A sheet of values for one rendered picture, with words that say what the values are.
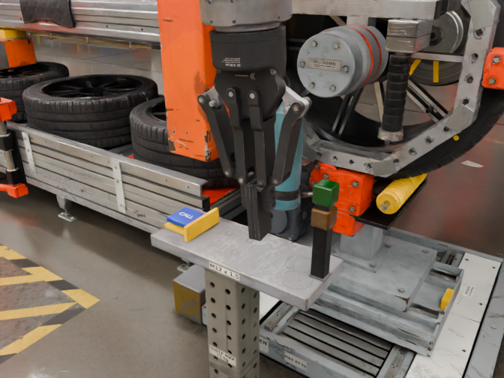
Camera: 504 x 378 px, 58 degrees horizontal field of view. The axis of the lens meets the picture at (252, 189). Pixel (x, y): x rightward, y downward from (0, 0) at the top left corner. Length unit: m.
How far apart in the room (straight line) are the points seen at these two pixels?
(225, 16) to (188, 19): 0.84
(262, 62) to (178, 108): 0.93
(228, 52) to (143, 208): 1.37
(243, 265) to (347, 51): 0.49
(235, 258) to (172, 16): 0.67
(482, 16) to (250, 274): 0.67
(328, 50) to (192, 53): 0.45
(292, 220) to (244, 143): 0.97
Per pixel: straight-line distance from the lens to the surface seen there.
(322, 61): 0.96
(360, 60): 0.96
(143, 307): 1.63
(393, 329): 1.36
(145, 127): 1.79
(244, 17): 0.43
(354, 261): 1.42
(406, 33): 0.82
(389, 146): 1.20
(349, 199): 1.17
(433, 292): 1.52
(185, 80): 1.31
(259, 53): 0.44
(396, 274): 1.42
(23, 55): 3.17
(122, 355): 1.48
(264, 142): 0.48
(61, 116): 2.27
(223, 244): 1.07
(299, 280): 0.95
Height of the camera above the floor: 1.01
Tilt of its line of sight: 25 degrees down
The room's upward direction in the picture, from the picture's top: straight up
